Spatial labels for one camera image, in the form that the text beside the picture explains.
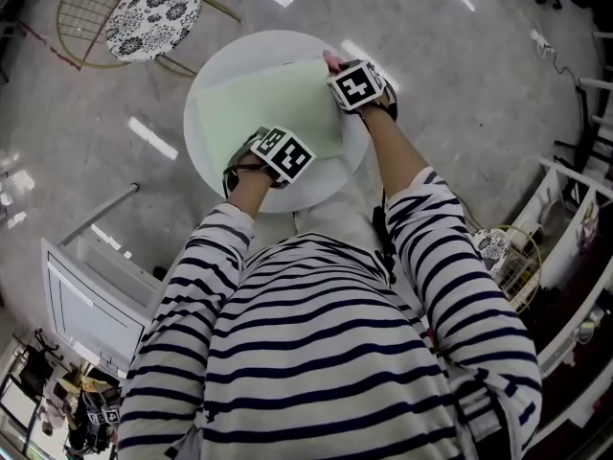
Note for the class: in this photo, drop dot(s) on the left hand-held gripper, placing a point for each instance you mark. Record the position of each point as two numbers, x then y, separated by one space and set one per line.
287 154

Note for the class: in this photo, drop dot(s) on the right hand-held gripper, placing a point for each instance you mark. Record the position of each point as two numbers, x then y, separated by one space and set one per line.
356 86

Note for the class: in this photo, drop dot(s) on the white shelf unit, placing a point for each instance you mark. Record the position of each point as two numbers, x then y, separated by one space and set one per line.
565 170

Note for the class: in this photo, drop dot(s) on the grey frying pan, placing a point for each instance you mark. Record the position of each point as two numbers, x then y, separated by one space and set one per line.
553 213

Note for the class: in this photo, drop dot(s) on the white rectangular desk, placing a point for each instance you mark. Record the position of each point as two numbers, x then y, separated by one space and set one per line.
86 314

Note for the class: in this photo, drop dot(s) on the person's left forearm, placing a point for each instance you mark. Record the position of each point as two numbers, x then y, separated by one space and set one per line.
249 194

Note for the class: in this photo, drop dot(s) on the person's right forearm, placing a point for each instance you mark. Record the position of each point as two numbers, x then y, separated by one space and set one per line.
392 146

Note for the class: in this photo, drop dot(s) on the person's striped shirt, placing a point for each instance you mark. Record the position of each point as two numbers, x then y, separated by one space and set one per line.
311 352

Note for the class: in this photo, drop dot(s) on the white power strip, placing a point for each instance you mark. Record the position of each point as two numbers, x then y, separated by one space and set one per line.
540 41

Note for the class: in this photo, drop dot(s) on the round white table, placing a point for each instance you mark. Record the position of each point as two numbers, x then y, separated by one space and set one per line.
249 51

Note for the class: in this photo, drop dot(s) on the pink white plastic bag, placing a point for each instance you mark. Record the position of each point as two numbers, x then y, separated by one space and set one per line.
589 223

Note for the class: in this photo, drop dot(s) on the black belt pack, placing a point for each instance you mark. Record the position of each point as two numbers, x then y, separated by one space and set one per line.
380 223

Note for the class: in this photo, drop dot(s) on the light green mat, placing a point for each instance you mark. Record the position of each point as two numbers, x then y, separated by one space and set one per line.
268 108

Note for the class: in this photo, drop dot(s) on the white long desk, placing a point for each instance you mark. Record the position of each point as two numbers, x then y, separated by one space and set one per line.
596 83

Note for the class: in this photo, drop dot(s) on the person's cream trousers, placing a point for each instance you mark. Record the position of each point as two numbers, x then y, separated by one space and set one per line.
335 213

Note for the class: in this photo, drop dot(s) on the pink cloth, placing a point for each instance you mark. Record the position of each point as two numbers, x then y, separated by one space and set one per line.
331 60

